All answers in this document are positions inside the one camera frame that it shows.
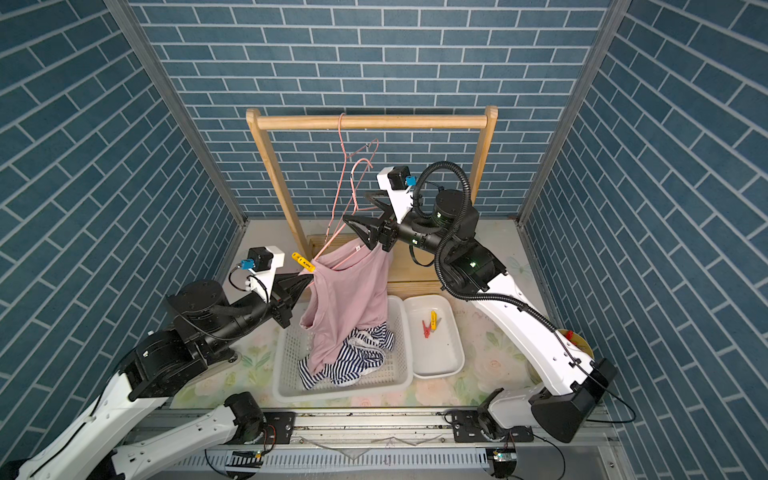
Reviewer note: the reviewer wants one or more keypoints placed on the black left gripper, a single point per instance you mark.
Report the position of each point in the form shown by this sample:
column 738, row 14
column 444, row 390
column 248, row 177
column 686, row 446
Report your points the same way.
column 280, row 294

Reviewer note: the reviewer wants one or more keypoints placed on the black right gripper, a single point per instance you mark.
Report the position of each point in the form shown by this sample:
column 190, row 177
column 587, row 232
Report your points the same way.
column 379, row 229

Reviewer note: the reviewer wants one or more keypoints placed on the pink hanger with pink top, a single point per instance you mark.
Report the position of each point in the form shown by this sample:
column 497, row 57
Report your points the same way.
column 357, row 173

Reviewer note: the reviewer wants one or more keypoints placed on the yellow clothespin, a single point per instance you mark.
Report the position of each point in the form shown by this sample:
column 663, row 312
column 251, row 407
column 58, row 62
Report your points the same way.
column 303, row 262
column 434, row 320

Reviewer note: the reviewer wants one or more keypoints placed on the pink tank top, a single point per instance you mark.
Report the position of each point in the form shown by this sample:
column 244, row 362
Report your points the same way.
column 348, row 292

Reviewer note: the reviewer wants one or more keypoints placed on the pink wire hanger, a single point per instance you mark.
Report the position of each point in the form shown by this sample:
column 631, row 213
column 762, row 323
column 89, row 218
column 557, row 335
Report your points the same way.
column 349, row 158

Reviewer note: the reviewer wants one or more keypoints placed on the blue white striped tank top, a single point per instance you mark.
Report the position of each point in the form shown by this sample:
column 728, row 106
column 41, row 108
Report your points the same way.
column 362, row 353

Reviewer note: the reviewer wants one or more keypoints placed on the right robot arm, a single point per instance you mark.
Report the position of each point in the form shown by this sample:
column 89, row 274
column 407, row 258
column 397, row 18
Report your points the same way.
column 571, row 383

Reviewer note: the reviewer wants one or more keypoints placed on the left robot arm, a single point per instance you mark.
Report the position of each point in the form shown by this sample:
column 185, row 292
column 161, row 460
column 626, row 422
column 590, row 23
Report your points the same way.
column 204, row 327

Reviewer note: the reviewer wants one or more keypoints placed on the wooden clothes rack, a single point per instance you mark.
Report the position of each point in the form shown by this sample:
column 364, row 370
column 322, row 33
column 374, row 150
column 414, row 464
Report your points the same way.
column 433, row 212

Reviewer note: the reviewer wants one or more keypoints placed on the white plastic basket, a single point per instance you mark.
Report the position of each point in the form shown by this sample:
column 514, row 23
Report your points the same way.
column 294, row 344

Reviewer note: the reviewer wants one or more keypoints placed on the white plastic tray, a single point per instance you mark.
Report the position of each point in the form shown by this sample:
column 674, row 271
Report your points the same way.
column 442, row 354

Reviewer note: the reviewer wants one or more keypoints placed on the yellow cup with pens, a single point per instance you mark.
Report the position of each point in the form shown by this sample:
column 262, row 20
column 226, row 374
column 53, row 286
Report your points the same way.
column 578, row 341

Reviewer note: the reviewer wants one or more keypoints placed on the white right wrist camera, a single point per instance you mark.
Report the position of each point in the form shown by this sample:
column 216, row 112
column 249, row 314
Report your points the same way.
column 398, row 183

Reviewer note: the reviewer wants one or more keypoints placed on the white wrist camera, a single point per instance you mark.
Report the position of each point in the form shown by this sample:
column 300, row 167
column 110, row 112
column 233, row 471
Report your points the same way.
column 257, row 272
column 398, row 183

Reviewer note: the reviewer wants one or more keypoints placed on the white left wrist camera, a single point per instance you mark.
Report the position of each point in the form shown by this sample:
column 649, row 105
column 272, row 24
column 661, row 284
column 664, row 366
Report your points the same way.
column 257, row 272

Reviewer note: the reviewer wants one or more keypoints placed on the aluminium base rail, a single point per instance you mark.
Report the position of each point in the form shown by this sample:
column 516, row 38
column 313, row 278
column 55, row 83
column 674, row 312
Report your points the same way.
column 329, row 441

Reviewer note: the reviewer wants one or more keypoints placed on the aluminium corner post right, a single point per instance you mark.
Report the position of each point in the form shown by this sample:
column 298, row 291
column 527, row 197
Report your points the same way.
column 594, row 59

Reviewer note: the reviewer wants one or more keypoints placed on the aluminium corner post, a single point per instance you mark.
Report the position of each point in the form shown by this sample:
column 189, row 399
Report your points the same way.
column 133, row 32
column 594, row 59

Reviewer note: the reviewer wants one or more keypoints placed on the aluminium corner post left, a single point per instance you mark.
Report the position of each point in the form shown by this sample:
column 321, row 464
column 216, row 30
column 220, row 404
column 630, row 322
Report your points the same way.
column 133, row 32

